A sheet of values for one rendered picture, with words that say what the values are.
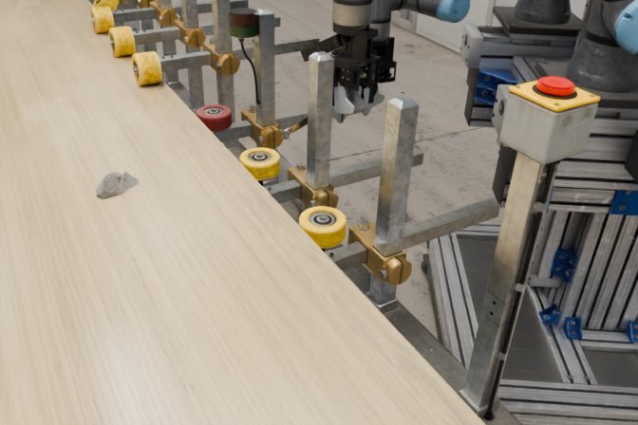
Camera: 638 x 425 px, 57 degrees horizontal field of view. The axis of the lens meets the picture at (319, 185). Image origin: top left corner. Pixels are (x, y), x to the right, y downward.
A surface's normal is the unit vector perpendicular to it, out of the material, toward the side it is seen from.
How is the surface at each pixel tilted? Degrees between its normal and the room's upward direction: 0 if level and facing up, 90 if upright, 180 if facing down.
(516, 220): 90
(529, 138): 90
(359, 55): 90
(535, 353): 0
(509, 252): 90
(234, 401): 0
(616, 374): 0
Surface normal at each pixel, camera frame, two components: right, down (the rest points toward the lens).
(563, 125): 0.50, 0.45
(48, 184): 0.03, -0.86
